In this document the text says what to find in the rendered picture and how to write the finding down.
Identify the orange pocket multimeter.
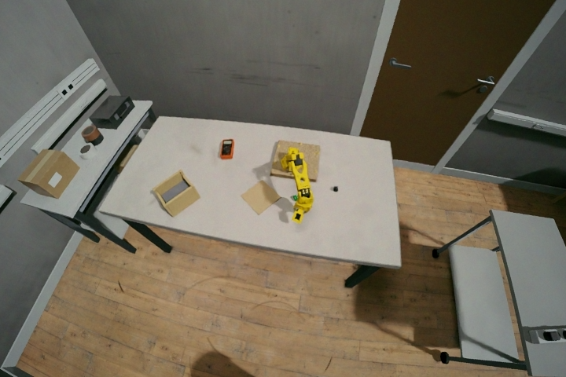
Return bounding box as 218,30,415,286
220,139,234,159

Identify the tan open wooden crate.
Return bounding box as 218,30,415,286
153,175,200,217

